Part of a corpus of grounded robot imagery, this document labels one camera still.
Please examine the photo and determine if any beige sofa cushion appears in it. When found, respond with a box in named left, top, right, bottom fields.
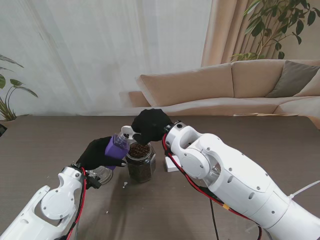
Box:
left=293, top=74, right=320, bottom=98

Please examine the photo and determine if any tall dark green leafy plant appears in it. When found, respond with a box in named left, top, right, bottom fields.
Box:
left=229, top=0, right=317, bottom=62

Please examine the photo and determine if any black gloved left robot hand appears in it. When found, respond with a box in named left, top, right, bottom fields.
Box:
left=76, top=136, right=127, bottom=171

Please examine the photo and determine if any beige pleated curtain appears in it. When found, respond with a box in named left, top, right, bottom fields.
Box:
left=201, top=0, right=320, bottom=68

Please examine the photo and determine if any red left arm cable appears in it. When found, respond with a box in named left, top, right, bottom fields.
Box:
left=66, top=167, right=88, bottom=240

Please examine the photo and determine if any clear glass jar lid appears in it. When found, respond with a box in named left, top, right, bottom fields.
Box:
left=87, top=165, right=114, bottom=186

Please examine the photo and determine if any grey sofa cushion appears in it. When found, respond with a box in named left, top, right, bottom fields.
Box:
left=266, top=59, right=320, bottom=98

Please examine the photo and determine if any white sheer curtain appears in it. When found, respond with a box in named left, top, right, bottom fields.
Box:
left=0, top=0, right=214, bottom=117

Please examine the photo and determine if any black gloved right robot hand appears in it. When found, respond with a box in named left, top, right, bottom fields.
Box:
left=131, top=108, right=174, bottom=146

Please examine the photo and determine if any glass jar of coffee beans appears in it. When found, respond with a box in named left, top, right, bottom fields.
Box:
left=125, top=141, right=157, bottom=184

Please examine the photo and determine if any white zip tie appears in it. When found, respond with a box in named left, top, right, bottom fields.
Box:
left=288, top=179, right=320, bottom=201

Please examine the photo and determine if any broad leaf green houseplant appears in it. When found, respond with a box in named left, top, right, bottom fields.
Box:
left=0, top=53, right=39, bottom=123

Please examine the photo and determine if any purple square coffee jar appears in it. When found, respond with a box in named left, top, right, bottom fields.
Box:
left=104, top=132, right=131, bottom=161

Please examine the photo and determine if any beige sofa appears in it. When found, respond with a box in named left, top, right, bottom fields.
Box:
left=128, top=59, right=320, bottom=124

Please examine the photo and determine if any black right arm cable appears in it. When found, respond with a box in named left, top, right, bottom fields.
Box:
left=209, top=197, right=221, bottom=240

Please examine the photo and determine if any white square jar lid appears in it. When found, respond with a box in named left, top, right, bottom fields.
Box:
left=164, top=156, right=181, bottom=173

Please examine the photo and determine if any white plastic measuring spoon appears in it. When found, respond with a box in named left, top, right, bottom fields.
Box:
left=121, top=125, right=142, bottom=141

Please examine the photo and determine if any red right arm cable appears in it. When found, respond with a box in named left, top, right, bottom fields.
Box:
left=162, top=133, right=263, bottom=236

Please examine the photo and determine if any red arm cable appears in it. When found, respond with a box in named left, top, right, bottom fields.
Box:
left=66, top=167, right=88, bottom=240
left=162, top=133, right=263, bottom=236

